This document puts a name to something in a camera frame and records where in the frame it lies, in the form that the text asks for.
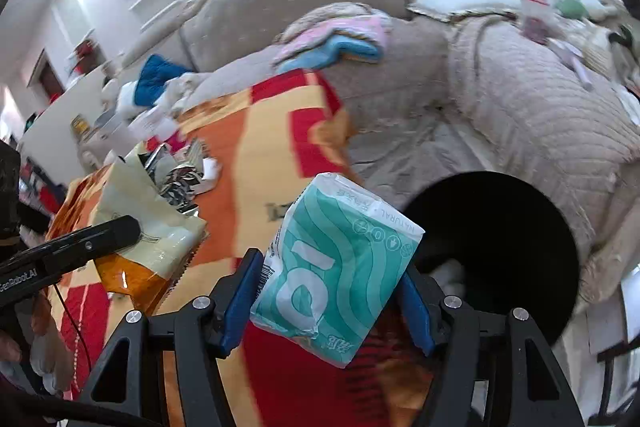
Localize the yellow orange snack bag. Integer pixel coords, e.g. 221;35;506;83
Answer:
47;159;206;314

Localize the teal tissue pack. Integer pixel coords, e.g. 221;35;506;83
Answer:
250;172;424;367

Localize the black trash bin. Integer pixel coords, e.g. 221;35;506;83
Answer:
402;171;580;345

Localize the beige crumpled clothing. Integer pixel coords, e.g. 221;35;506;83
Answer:
128;72;208;142

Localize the orange red love blanket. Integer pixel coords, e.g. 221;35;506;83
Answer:
53;72;432;426

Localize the beige tufted sofa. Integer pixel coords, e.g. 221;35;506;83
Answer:
115;0;639;306

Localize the purple hair brush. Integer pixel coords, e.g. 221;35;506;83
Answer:
547;38;593;91

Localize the pink blue folded blanket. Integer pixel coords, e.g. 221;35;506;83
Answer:
271;2;393;74

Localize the white frilled pillow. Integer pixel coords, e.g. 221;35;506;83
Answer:
407;0;522;23

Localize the plastic bag of snacks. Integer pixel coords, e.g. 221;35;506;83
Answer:
518;0;556;46

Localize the green white plush toy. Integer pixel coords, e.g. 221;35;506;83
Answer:
554;0;618;23

